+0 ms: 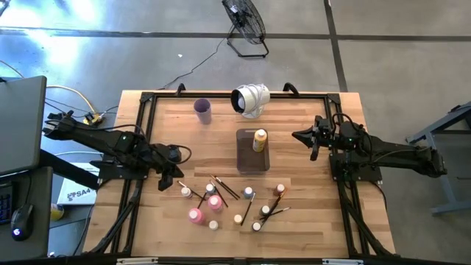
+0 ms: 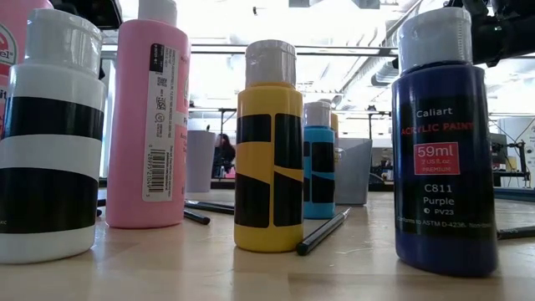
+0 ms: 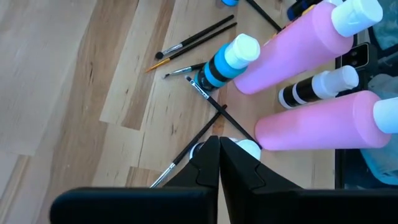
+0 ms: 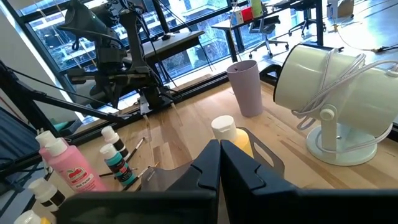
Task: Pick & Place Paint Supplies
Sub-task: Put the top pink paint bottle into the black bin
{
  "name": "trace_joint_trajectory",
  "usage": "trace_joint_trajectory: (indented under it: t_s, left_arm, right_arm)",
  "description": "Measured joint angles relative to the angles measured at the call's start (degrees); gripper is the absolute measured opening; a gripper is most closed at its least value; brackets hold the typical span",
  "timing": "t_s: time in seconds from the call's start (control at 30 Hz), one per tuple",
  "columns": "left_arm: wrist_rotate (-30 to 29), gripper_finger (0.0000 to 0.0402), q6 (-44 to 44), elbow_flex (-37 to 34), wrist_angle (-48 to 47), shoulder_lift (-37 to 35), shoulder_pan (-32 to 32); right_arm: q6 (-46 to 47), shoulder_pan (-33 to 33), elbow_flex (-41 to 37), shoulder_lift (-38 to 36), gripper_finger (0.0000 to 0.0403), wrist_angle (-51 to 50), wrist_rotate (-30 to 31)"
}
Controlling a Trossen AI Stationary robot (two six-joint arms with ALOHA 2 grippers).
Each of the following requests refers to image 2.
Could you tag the grey translucent plastic bin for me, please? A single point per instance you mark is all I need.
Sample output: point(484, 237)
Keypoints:
point(353, 171)

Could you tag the black pencil near yellow bottle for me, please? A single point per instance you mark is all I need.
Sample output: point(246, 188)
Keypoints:
point(322, 232)

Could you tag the small yellow paint bottle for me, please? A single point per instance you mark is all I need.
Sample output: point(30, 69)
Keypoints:
point(269, 100)

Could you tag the white paint bottle black label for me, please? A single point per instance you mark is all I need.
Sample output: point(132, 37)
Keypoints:
point(54, 150)

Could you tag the person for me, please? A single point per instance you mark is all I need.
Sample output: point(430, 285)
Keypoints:
point(225, 154)

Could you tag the large pink paint bottle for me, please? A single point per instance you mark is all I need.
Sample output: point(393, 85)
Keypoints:
point(12, 12)
point(134, 125)

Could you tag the lilac plastic cup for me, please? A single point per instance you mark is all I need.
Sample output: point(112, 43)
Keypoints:
point(202, 159)

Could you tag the large yellow-orange paint bottle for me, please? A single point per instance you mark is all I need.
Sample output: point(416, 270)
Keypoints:
point(334, 125)

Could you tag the black background workbench equipment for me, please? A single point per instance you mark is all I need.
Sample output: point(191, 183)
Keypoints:
point(499, 148)

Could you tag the light blue paint bottle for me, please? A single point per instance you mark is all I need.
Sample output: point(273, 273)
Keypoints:
point(319, 134)

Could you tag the dark purple paint bottle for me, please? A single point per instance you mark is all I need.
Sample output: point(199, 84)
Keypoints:
point(443, 83)

